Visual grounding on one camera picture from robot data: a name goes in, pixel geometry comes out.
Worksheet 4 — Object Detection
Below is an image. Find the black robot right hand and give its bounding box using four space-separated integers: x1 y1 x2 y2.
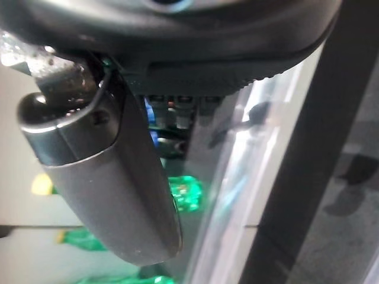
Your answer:
0 0 341 266

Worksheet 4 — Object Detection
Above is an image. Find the green Sprite bottle yellow cap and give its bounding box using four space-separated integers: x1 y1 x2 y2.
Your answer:
56 229 108 252
31 173 204 213

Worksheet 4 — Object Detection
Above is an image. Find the black shelf base plinth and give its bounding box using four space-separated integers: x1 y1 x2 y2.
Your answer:
238 0 379 284

